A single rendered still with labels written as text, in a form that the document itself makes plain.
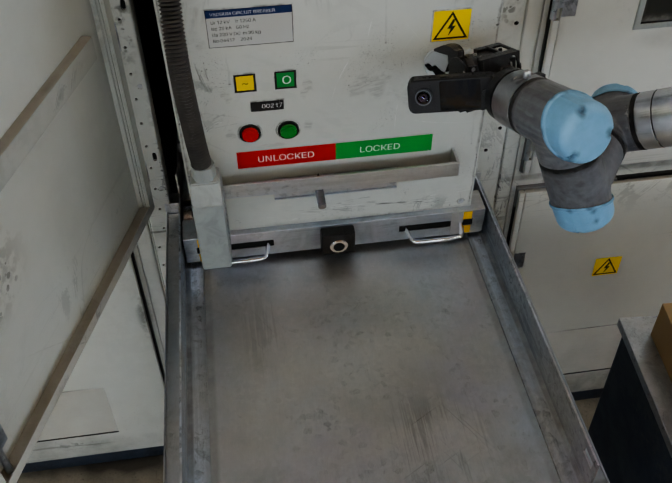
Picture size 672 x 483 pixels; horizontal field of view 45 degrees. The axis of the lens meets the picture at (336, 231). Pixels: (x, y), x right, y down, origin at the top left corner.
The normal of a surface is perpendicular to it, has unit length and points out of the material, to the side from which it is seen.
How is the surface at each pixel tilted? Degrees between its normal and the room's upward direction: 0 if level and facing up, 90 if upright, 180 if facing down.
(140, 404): 90
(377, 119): 94
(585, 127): 75
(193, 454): 0
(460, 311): 0
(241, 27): 94
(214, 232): 94
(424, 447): 0
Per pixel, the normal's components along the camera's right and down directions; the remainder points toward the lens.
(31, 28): 0.99, 0.11
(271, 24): 0.15, 0.72
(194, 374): -0.01, -0.73
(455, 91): -0.14, 0.46
